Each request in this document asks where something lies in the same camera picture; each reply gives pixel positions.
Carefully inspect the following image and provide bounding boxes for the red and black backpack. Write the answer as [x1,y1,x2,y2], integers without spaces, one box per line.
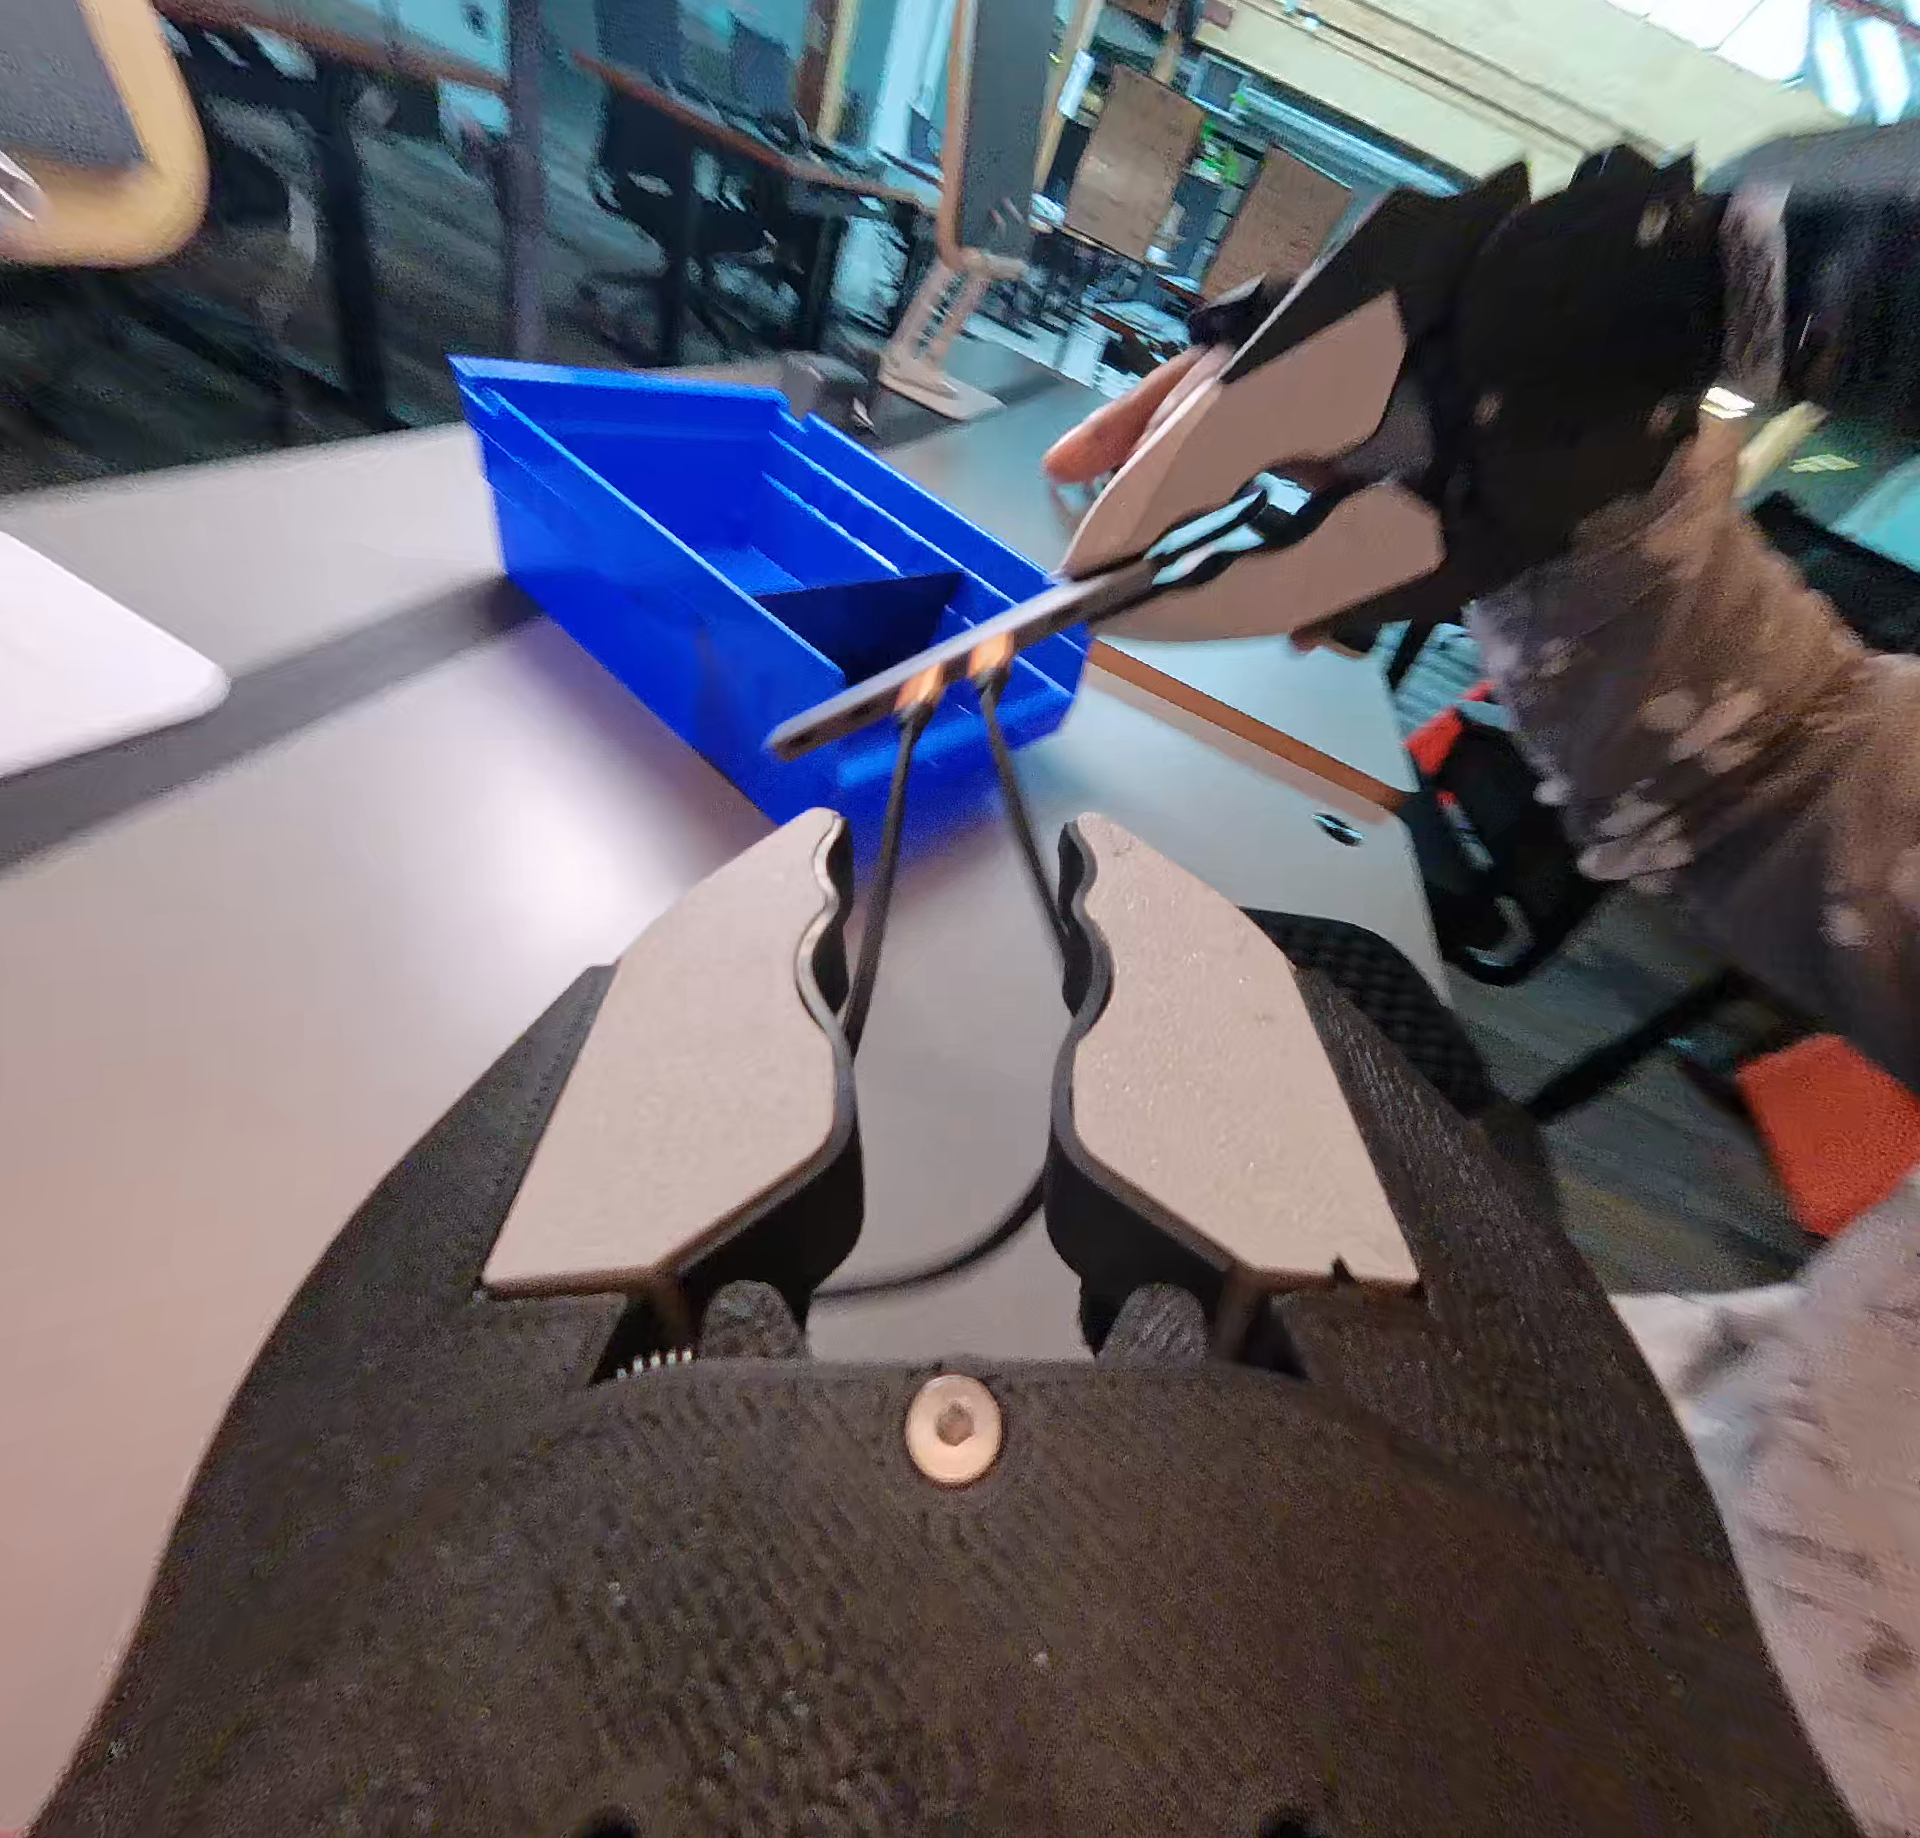
[1403,684,1599,985]

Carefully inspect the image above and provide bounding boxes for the person's right hand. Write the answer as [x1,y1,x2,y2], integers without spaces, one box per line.
[1045,349,1248,488]

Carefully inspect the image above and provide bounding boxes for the black cable with orange plugs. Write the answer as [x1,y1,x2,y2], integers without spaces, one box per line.
[819,633,1085,1298]

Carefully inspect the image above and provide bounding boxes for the person's right forearm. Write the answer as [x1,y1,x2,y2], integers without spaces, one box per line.
[1469,419,1920,1090]

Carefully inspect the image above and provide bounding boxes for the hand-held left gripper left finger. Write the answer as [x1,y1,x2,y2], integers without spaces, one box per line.
[480,807,867,1303]

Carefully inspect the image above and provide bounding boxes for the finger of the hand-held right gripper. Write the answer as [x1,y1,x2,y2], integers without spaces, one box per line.
[1097,485,1456,646]
[1057,290,1415,579]

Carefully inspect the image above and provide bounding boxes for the person's patterned clothing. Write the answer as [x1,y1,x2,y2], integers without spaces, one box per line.
[1613,1191,1920,1838]

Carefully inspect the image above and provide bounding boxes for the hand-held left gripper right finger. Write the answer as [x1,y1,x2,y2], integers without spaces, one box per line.
[1045,811,1421,1298]

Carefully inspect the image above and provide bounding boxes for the orange object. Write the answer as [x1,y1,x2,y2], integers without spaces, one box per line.
[1738,1033,1920,1241]

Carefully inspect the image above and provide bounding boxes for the black board with wooden edge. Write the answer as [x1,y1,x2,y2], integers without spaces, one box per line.
[0,0,209,267]

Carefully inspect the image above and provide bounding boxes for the brown pin board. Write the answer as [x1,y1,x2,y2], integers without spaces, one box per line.
[1064,65,1206,260]
[1200,147,1355,302]

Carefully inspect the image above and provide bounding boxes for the white rounded pad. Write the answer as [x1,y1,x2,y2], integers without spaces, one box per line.
[0,534,229,781]

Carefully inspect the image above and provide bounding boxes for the dark panel on wooden stand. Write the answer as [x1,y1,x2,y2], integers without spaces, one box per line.
[879,0,1085,422]

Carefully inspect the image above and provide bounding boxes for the slim grey usb hub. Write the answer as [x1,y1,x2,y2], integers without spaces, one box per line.
[770,554,1202,761]

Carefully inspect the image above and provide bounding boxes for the blue plastic bin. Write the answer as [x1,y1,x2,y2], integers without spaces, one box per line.
[451,356,1090,827]

